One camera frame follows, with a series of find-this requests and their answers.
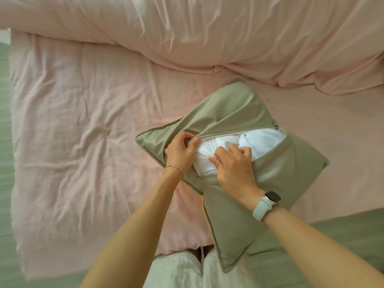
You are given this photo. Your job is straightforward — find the person's right hand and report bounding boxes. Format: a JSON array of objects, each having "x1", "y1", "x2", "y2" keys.
[{"x1": 209, "y1": 143, "x2": 266, "y2": 211}]

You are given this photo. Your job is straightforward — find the person's left hand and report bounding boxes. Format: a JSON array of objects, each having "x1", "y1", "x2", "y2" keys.
[{"x1": 164, "y1": 131, "x2": 201, "y2": 177}]

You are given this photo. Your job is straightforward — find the white pillow insert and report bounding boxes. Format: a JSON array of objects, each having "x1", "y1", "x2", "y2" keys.
[{"x1": 192, "y1": 128, "x2": 287, "y2": 176}]

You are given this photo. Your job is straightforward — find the grey and orange pillowcase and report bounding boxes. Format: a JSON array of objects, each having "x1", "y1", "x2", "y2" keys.
[{"x1": 135, "y1": 78, "x2": 330, "y2": 274}]

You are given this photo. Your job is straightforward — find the pink bed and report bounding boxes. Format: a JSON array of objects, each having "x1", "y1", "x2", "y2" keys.
[{"x1": 9, "y1": 29, "x2": 384, "y2": 281}]

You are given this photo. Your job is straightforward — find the person's left forearm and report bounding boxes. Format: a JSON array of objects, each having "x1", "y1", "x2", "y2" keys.
[{"x1": 80, "y1": 168, "x2": 185, "y2": 288}]

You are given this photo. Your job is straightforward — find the person's right forearm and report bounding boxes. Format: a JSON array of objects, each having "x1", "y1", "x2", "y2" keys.
[{"x1": 264, "y1": 205, "x2": 384, "y2": 288}]

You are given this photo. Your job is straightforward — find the person's white shorts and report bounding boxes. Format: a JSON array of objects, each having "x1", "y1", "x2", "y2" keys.
[{"x1": 143, "y1": 247, "x2": 262, "y2": 288}]

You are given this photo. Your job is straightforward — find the white smartwatch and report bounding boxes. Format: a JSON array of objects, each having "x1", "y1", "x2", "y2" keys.
[{"x1": 252, "y1": 191, "x2": 282, "y2": 222}]

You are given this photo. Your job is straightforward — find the pink ruffled duvet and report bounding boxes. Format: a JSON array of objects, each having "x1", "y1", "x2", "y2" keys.
[{"x1": 0, "y1": 0, "x2": 384, "y2": 96}]

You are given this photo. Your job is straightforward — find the thin gold bracelet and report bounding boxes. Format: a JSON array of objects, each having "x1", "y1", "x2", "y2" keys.
[{"x1": 164, "y1": 164, "x2": 186, "y2": 178}]

